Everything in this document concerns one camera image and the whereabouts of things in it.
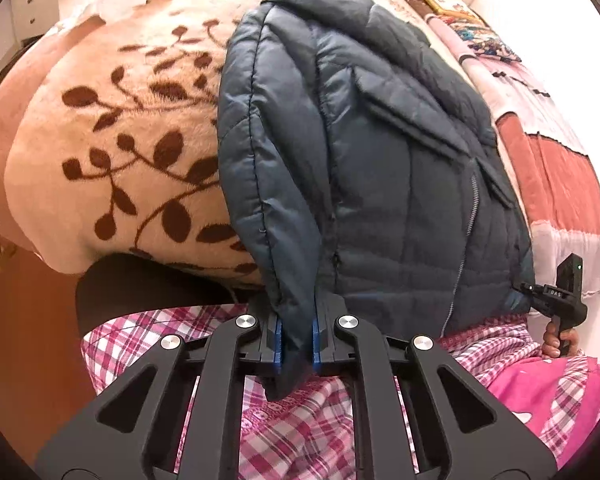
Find pink plaid pajama clothing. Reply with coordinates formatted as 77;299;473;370
80;305;600;480

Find colourful printed pillow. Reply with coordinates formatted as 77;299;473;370
420;0;523;63

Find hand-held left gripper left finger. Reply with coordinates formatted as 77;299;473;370
35;296;285;480

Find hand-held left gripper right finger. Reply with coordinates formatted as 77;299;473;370
310;296;556;480

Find person's right hand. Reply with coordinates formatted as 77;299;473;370
542;321;579;359

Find beige leaf print blanket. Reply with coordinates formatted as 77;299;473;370
0;0;406;291

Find white dresser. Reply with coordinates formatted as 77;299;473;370
7;0;62;45

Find pink patchwork quilt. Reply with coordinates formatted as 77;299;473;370
395;0;600;317

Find dark blue puffer jacket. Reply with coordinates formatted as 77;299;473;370
216;0;536;401

